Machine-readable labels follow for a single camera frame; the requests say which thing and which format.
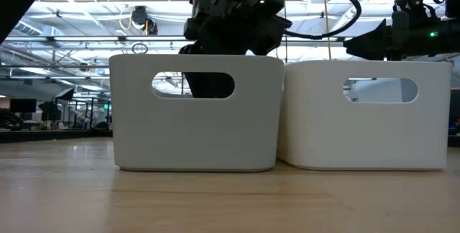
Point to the grey plastic bin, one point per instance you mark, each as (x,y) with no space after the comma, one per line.
(197,136)

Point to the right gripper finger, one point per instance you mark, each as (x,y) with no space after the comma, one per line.
(373,44)

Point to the black background workstation equipment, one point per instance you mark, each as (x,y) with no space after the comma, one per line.
(50,109)

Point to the black monitor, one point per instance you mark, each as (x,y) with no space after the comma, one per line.
(455,107)
(23,105)

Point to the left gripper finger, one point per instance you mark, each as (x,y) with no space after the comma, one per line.
(210,85)

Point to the ceiling strut rail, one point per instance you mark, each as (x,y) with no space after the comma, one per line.
(90,39)

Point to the white plastic bin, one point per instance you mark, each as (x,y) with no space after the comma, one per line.
(363,136)

